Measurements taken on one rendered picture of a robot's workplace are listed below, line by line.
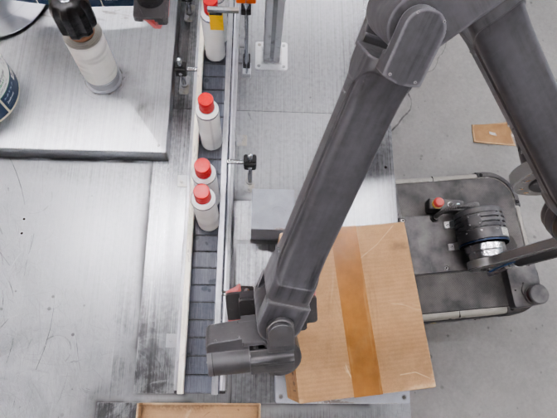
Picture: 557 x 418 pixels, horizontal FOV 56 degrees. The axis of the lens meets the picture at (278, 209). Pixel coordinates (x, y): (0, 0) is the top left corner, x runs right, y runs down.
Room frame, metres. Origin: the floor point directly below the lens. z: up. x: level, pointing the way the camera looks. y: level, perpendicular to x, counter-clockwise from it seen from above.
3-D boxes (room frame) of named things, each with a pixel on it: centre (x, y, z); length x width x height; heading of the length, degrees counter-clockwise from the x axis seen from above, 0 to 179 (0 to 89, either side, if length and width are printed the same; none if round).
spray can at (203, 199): (0.33, 0.16, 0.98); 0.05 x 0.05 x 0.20
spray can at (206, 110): (0.53, 0.19, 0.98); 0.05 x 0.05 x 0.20
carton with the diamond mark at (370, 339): (0.15, -0.16, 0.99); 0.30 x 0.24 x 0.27; 16
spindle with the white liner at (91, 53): (0.65, 0.49, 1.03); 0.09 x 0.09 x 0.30
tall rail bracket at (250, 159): (0.46, 0.10, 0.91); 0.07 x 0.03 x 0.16; 99
